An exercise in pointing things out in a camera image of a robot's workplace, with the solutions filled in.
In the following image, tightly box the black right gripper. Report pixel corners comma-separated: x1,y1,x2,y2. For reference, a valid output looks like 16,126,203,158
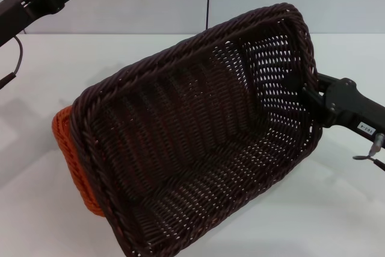
283,72,385,150

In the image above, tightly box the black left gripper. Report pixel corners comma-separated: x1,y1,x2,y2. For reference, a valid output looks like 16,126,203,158
0,0,104,48

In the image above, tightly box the dark brown woven plastic basket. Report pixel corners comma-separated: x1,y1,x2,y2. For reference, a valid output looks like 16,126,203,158
69,2,323,252

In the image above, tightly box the orange woven plastic basket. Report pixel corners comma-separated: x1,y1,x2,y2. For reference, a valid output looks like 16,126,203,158
50,105,105,218

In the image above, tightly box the grey left gripper cable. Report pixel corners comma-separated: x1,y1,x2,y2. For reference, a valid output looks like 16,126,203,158
0,36,24,90

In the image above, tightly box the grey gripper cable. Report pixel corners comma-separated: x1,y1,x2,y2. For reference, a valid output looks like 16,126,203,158
0,36,24,90
352,133,385,171

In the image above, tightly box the grey right gripper cable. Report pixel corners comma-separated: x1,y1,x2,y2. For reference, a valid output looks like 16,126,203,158
352,133,385,171

